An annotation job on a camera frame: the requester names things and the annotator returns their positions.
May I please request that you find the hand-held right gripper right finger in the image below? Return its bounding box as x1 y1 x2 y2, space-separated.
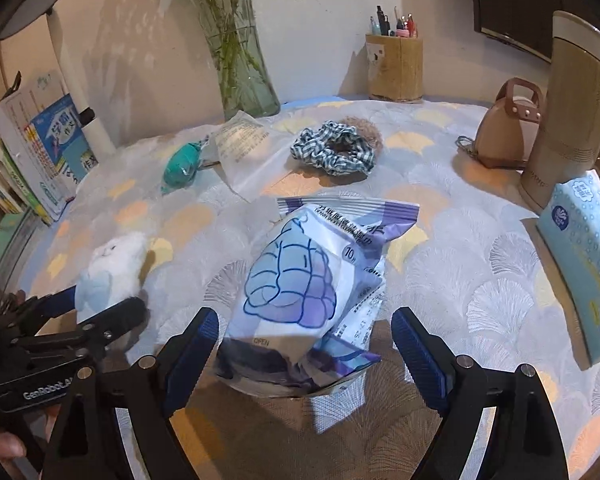
391 306 571 480

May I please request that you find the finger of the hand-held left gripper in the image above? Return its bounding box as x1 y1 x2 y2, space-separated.
0 285 79 333
10 296 148 358

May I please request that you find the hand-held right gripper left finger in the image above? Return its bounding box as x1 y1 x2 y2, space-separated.
42 306 220 480

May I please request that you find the white plush toy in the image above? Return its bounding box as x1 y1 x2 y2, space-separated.
75 232 151 356

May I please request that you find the purple white snack bag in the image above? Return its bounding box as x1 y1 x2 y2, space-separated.
215 196 421 398

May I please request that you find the person's left hand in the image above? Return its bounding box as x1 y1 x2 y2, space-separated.
0 422 28 471

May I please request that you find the fan-patterned tablecloth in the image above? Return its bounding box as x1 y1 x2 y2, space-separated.
0 95 600 480

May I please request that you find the row of books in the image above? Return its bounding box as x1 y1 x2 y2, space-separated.
0 70 81 226

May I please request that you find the teal cloth pouch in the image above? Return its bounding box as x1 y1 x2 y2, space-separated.
160 141 206 196

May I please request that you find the large blue cover book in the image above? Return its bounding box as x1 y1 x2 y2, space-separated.
27 92 101 206

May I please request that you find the light blue tissue pack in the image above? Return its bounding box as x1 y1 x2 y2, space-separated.
535 170 600 372

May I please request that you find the flat translucent printed packet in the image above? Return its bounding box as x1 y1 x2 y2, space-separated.
207 110 293 203

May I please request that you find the white desk lamp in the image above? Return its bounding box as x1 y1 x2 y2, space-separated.
0 0 117 161

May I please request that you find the checkered scrunchie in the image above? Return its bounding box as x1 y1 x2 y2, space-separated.
290 121 377 177

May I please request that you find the fluffy beige scrunchie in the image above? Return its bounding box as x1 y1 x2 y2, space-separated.
336 115 383 151

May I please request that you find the small brown handbag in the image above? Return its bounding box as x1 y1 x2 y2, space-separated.
455 77 546 170

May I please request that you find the wooden pen holder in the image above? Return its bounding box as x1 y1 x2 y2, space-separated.
365 32 424 104

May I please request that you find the bunch of pens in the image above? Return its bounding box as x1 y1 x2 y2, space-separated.
370 5 421 39

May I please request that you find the dark monitor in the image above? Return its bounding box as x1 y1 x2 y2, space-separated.
467 0 600 63

